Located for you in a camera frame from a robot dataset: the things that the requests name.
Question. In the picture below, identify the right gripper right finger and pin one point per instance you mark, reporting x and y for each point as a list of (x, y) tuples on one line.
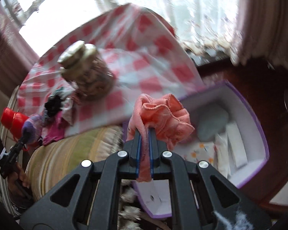
[(200, 197)]

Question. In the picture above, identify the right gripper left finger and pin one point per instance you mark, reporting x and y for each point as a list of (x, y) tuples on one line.
[(88, 197)]

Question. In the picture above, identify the white fruit print cloth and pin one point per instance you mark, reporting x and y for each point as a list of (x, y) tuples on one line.
[(198, 151)]

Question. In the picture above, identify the magenta knit glove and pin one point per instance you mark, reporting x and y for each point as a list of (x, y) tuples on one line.
[(56, 131)]

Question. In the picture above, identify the black velvet scrunchie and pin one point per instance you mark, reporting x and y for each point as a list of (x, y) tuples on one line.
[(53, 105)]

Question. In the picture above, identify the light blue towel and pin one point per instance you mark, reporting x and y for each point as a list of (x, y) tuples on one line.
[(212, 119)]

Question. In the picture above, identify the salmon pink cloth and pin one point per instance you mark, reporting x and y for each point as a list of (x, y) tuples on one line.
[(167, 116)]

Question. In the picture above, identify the floral white bow scrunchie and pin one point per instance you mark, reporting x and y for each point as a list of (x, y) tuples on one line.
[(69, 99)]

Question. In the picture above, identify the person's left hand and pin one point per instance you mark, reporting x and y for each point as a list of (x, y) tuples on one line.
[(18, 173)]

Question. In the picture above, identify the striped velvet cushion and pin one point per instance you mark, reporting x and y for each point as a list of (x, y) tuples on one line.
[(50, 164)]

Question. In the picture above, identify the red thermos jug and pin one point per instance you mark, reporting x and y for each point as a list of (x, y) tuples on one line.
[(14, 122)]

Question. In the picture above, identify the purple cardboard box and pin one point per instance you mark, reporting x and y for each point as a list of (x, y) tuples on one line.
[(229, 98)]

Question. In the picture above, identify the glass jar with metal lid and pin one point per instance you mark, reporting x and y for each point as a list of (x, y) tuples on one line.
[(82, 65)]

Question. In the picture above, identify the red white checkered tablecloth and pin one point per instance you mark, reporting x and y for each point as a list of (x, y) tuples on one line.
[(139, 47)]

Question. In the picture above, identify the pink curtain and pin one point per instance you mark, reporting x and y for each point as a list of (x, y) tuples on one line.
[(261, 31)]

